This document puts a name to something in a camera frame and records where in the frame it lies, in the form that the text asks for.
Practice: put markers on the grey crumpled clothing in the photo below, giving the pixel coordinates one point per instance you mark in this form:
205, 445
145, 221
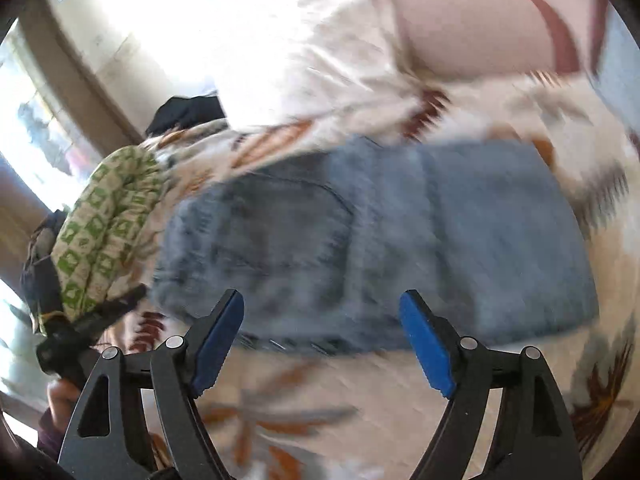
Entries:
47, 235

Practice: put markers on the pink padded headboard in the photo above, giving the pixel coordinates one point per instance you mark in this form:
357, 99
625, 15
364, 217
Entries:
475, 25

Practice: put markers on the leaf printed blanket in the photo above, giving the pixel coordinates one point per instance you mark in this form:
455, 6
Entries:
325, 390

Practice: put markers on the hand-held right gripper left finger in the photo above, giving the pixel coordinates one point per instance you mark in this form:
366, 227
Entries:
220, 345

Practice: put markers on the grey blue denim pants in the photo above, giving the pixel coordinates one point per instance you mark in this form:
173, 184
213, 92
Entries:
375, 240

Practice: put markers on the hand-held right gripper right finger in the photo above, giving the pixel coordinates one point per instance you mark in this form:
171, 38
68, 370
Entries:
426, 345

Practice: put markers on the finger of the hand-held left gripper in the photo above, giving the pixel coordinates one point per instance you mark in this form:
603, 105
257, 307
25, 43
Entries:
105, 312
44, 285

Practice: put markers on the green white patterned quilt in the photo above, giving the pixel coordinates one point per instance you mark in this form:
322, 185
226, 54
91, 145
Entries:
110, 230

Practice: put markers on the white floral pillow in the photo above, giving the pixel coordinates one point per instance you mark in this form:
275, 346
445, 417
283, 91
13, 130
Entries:
310, 60

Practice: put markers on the person's left forearm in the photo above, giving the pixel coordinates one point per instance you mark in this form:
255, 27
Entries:
50, 435

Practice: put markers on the light blue pillow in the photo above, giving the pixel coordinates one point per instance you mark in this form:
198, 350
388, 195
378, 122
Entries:
622, 70

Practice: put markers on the person's left hand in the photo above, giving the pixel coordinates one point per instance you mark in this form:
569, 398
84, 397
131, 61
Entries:
62, 400

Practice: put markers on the black garment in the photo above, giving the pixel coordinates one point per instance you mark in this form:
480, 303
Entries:
185, 112

